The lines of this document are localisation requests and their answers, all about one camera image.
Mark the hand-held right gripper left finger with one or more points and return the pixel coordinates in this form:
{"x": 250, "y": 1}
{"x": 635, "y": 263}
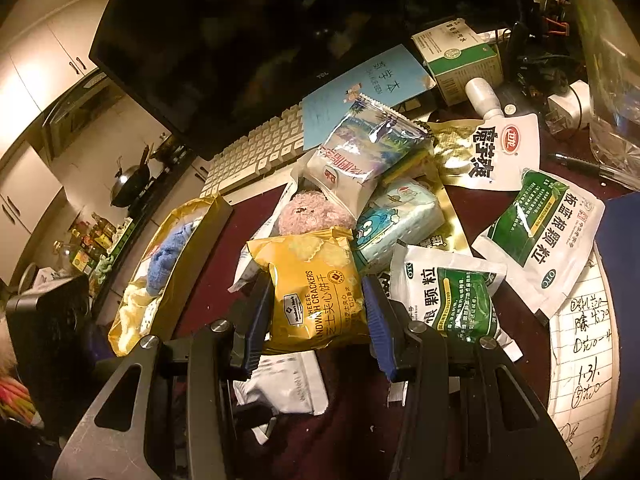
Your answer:
{"x": 252, "y": 325}

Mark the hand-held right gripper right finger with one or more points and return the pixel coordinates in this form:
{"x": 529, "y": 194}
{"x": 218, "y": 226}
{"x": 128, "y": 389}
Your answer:
{"x": 380, "y": 330}

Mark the white plastic packet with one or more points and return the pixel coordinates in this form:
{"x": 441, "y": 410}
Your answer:
{"x": 240, "y": 272}

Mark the small white sachet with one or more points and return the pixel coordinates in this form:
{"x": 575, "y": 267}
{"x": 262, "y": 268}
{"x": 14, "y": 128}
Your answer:
{"x": 285, "y": 380}

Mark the yellow cracker packet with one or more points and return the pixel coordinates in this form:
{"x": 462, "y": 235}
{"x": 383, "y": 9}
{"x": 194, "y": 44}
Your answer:
{"x": 310, "y": 290}

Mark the green white granule sachet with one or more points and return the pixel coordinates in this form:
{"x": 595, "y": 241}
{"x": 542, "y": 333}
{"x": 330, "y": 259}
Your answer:
{"x": 450, "y": 300}
{"x": 540, "y": 230}

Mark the gold tray box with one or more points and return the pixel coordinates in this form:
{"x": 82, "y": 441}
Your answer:
{"x": 200, "y": 240}

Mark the teal tissue pack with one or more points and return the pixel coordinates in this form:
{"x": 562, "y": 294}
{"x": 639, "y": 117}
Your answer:
{"x": 395, "y": 220}

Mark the pink plush ball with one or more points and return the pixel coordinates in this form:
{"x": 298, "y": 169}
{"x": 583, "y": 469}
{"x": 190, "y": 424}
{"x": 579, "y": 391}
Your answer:
{"x": 305, "y": 212}

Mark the white scenery print snack packet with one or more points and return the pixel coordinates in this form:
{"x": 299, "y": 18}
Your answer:
{"x": 350, "y": 160}

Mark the maroon desk mat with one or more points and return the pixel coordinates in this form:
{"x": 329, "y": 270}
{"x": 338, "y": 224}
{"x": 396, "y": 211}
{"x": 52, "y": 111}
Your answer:
{"x": 220, "y": 255}

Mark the colourful striped cloth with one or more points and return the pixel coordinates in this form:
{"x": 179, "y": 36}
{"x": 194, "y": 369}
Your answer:
{"x": 17, "y": 402}

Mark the pale yellow cloth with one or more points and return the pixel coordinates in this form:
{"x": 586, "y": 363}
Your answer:
{"x": 135, "y": 315}

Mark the row of condiment bottles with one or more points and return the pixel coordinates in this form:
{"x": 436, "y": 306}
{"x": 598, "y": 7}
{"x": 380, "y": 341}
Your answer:
{"x": 95, "y": 240}

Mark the blue towel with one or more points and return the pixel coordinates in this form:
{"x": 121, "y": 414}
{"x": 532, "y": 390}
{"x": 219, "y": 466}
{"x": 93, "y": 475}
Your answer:
{"x": 170, "y": 260}

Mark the metal wok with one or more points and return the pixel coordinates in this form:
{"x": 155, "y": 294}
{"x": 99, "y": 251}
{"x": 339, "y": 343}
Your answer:
{"x": 130, "y": 180}

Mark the white keyboard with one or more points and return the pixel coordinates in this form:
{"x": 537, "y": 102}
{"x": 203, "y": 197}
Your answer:
{"x": 250, "y": 155}

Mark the gold foil snack packet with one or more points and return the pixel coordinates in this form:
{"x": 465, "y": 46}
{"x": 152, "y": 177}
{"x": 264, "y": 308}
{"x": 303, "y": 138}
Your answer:
{"x": 450, "y": 155}

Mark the utensil holder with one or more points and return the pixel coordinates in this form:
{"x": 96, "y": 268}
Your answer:
{"x": 160, "y": 150}

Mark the lined handwritten notepad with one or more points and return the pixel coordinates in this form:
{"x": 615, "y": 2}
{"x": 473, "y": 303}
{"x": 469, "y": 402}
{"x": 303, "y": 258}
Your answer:
{"x": 585, "y": 360}

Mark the white spouted pouch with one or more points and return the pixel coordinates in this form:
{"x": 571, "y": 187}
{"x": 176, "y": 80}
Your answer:
{"x": 505, "y": 150}

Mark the light blue notebook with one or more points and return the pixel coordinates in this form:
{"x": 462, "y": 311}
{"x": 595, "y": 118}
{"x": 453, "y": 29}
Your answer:
{"x": 350, "y": 85}

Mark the dark blue booklet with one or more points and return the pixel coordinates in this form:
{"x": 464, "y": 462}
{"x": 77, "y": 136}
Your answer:
{"x": 620, "y": 240}

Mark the black pen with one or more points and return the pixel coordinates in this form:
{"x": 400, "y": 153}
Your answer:
{"x": 575, "y": 162}

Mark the green white medicine box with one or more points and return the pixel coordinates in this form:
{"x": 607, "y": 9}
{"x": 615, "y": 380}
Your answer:
{"x": 465, "y": 67}

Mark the black computer monitor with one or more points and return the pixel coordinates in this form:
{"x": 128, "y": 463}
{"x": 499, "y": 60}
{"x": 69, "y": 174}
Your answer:
{"x": 250, "y": 35}

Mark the white power adapter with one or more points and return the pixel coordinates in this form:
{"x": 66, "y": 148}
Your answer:
{"x": 570, "y": 105}

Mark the clear plastic container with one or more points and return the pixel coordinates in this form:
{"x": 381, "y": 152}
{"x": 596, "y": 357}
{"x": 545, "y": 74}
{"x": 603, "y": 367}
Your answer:
{"x": 615, "y": 125}

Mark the white wall cabinets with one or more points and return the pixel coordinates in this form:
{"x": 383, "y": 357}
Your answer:
{"x": 45, "y": 55}

